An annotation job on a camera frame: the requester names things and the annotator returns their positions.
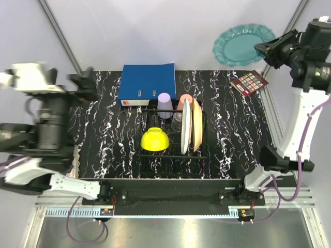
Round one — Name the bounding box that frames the yellow bowl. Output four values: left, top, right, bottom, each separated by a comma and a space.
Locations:
140, 127, 170, 151

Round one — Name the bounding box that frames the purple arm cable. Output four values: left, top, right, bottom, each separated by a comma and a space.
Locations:
0, 154, 29, 176
258, 99, 331, 202

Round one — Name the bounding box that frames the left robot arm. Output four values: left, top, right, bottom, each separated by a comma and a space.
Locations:
1, 63, 112, 205

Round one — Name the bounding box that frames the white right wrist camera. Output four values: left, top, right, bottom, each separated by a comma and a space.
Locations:
313, 15, 331, 23

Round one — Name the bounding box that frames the peach floral plate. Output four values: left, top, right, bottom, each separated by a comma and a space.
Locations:
193, 99, 203, 152

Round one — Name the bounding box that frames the aluminium rail frame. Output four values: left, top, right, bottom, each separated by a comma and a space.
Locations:
260, 86, 317, 209

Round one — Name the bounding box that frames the pink plastic cup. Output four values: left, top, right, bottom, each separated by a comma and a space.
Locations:
176, 94, 193, 111

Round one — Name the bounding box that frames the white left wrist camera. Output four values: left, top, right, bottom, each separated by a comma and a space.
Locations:
1, 63, 65, 94

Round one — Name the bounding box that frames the lilac plastic cup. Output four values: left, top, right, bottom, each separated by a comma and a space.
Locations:
157, 92, 173, 119

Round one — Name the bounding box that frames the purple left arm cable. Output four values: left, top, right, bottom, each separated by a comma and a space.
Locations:
0, 154, 29, 176

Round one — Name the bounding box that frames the illustrated book at left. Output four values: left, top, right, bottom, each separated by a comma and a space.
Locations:
69, 145, 79, 179

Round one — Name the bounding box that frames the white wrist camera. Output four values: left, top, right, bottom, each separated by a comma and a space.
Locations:
1, 63, 65, 94
313, 15, 331, 23

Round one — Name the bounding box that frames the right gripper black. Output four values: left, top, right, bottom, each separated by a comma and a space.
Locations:
254, 27, 305, 69

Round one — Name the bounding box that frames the black wire dish rack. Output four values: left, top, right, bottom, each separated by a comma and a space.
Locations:
135, 100, 209, 179

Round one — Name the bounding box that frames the clear drinking glass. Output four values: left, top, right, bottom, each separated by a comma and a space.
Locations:
171, 112, 183, 132

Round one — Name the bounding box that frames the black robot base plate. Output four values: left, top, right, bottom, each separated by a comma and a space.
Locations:
82, 179, 265, 219

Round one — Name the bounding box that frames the blue ring binder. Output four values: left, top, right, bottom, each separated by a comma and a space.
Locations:
118, 63, 176, 107

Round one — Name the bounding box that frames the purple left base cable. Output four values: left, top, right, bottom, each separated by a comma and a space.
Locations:
66, 196, 109, 245

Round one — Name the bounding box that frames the white watermelon pattern plate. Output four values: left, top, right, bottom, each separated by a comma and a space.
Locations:
181, 99, 192, 155

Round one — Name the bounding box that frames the teal scalloped plate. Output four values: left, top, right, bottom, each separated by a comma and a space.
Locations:
213, 23, 276, 68

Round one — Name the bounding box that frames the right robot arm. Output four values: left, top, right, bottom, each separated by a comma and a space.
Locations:
235, 16, 330, 205

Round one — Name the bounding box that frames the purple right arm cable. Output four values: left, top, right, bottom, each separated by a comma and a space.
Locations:
258, 99, 331, 202

